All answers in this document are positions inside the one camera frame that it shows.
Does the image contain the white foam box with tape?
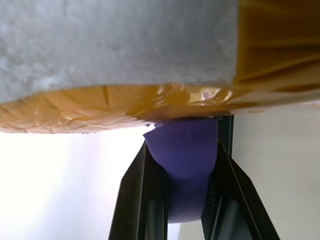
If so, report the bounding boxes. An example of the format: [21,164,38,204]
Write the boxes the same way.
[0,0,320,135]

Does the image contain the purple tape roll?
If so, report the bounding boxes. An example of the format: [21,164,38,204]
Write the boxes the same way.
[142,119,219,224]

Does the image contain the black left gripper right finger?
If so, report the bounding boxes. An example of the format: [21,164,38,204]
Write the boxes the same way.
[201,114,280,240]

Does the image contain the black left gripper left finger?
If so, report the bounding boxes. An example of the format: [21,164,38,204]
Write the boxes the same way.
[108,140,169,240]

